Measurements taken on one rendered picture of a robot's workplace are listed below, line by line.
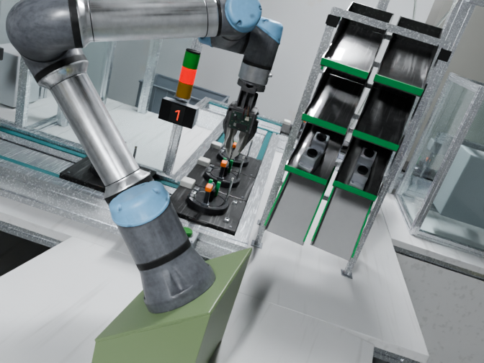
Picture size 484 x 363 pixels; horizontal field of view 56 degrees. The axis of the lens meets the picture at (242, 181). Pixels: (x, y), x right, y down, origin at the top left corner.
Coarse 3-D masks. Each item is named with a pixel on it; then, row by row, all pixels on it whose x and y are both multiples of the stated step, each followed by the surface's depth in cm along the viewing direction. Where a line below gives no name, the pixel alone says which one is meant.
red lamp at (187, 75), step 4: (184, 68) 146; (188, 68) 146; (184, 72) 147; (188, 72) 146; (192, 72) 147; (196, 72) 149; (180, 76) 148; (184, 76) 147; (188, 76) 147; (192, 76) 148; (180, 80) 148; (184, 80) 148; (188, 80) 148; (192, 80) 148
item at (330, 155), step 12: (312, 132) 149; (324, 132) 150; (348, 132) 147; (300, 144) 145; (336, 144) 147; (300, 156) 141; (324, 156) 142; (336, 156) 138; (288, 168) 135; (324, 168) 138; (312, 180) 134; (324, 180) 132
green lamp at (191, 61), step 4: (188, 52) 145; (184, 56) 146; (188, 56) 145; (192, 56) 145; (196, 56) 145; (184, 60) 146; (188, 60) 145; (192, 60) 145; (196, 60) 146; (184, 64) 146; (188, 64) 146; (192, 64) 146; (196, 64) 146; (192, 68) 146; (196, 68) 147
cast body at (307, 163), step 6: (306, 150) 134; (312, 150) 132; (306, 156) 132; (312, 156) 131; (318, 156) 132; (300, 162) 134; (306, 162) 133; (312, 162) 132; (318, 162) 136; (300, 168) 134; (306, 168) 133; (312, 168) 133
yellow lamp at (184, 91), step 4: (180, 84) 149; (184, 84) 148; (188, 84) 148; (192, 84) 150; (180, 88) 149; (184, 88) 148; (188, 88) 149; (176, 92) 150; (180, 92) 149; (184, 92) 149; (188, 92) 150; (176, 96) 150; (180, 96) 150; (184, 96) 150; (188, 96) 150
